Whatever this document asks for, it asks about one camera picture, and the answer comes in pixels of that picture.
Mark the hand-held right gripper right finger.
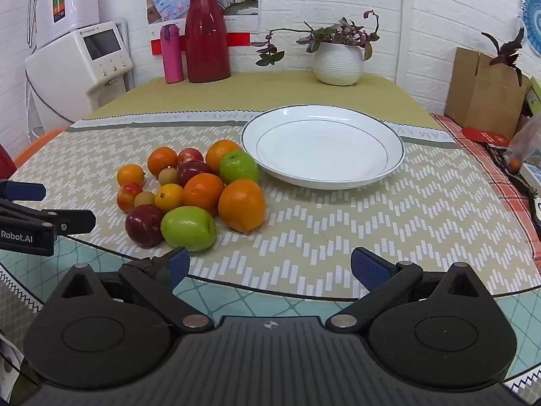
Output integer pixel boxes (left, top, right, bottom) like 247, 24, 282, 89
325, 246, 501, 334

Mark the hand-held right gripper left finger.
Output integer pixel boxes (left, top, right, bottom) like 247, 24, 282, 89
42, 246, 214, 334

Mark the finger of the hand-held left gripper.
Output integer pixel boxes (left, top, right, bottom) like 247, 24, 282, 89
0, 180, 47, 201
0, 199, 97, 235

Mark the green apple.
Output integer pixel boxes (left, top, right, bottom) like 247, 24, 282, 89
161, 206, 217, 251
219, 150, 259, 185

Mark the dark red apple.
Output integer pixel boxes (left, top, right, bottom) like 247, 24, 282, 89
177, 160, 213, 187
125, 204, 166, 248

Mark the small yellow orange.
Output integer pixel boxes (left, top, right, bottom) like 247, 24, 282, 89
155, 183, 184, 212

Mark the white plate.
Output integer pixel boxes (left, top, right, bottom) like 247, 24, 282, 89
240, 105, 405, 190

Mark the white water dispenser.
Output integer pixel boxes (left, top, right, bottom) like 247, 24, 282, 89
24, 20, 135, 124

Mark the red plaid cloth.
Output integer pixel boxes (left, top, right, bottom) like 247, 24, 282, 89
431, 113, 541, 273

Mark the red envelope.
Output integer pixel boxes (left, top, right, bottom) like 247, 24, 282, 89
461, 126, 512, 148

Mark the pink bottle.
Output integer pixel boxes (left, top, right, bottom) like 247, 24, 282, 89
160, 24, 185, 84

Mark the clear plastic bag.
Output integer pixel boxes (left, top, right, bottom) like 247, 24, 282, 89
505, 114, 541, 174

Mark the white ribbed plant pot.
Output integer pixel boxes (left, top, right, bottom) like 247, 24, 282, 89
313, 42, 364, 86

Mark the cardboard box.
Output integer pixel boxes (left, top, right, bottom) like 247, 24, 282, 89
445, 47, 531, 137

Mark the red thermos jug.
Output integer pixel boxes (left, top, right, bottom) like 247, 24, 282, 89
184, 0, 232, 84

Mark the red paper strip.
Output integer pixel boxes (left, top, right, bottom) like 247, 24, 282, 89
151, 31, 254, 55

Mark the purple green trailing plant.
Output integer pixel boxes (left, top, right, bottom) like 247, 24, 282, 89
251, 9, 380, 67

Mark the green box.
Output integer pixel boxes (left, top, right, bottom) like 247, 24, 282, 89
524, 77, 541, 115

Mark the dark purple plant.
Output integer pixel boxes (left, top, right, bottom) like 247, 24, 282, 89
481, 27, 527, 87

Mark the blue round wall decoration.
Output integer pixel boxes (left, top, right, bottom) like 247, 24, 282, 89
519, 0, 541, 58

